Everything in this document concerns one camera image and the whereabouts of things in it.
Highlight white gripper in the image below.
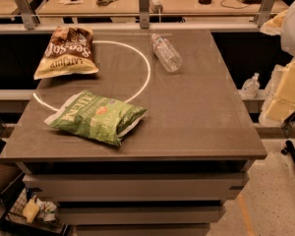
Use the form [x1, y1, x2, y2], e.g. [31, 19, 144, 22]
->
[259, 1, 295, 126]

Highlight clear plastic water bottle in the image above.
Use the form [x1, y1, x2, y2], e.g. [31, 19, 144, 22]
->
[150, 33, 183, 73]

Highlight black pole on floor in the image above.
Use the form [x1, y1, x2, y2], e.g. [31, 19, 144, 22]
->
[281, 140, 295, 165]

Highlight white power strip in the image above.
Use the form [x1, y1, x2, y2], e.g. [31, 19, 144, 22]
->
[149, 0, 163, 13]

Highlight green jalapeno chip bag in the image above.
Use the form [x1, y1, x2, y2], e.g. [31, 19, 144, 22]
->
[45, 90, 147, 147]

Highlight brown sea salt chip bag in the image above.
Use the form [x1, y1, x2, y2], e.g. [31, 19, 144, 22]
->
[33, 27, 98, 80]

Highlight white tape circle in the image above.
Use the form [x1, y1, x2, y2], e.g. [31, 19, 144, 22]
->
[32, 40, 151, 112]

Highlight yellow item in basket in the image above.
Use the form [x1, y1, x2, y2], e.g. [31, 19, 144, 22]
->
[23, 199, 39, 223]

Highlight grey right metal bracket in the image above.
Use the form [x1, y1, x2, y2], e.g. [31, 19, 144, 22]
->
[254, 0, 275, 27]

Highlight grey metal bracket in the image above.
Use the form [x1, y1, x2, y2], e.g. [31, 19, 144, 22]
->
[254, 0, 275, 27]
[139, 0, 149, 29]
[15, 0, 39, 30]

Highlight grey middle metal bracket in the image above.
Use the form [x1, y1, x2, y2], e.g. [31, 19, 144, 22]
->
[139, 0, 149, 29]

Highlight black handled scissors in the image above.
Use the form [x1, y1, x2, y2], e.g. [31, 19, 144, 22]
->
[96, 0, 118, 7]

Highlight grey left metal bracket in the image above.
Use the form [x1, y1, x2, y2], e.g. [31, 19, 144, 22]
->
[15, 0, 39, 30]

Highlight black wire basket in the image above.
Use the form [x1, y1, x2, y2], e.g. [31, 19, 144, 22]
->
[6, 188, 69, 236]

